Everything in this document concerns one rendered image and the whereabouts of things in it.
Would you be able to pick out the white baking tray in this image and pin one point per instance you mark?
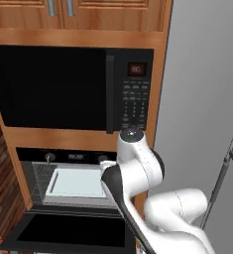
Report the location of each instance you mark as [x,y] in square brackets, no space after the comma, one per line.
[78,183]

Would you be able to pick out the black oven door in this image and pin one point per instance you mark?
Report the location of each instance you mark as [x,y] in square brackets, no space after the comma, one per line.
[71,231]

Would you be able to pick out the wooden cupboard door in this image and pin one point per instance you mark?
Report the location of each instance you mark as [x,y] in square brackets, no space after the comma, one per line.
[19,13]
[121,15]

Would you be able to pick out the black microwave oven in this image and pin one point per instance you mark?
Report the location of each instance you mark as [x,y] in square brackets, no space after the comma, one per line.
[134,92]

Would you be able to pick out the black microwave door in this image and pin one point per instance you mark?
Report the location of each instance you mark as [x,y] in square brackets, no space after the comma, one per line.
[48,89]

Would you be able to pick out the black oven knob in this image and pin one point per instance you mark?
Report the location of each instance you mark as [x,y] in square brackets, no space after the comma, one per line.
[50,157]
[102,158]

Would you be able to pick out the grey fridge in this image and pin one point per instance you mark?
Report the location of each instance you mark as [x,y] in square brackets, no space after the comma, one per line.
[200,72]

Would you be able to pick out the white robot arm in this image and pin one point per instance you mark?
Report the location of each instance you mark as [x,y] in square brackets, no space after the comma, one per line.
[174,211]

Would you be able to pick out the metal oven rack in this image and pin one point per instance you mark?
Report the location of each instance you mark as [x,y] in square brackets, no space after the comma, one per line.
[38,178]

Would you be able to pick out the wooden appliance cabinet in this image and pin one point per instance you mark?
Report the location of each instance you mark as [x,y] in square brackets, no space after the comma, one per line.
[71,139]

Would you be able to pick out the black built-in oven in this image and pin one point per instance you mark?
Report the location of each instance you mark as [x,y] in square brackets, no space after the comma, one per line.
[28,154]

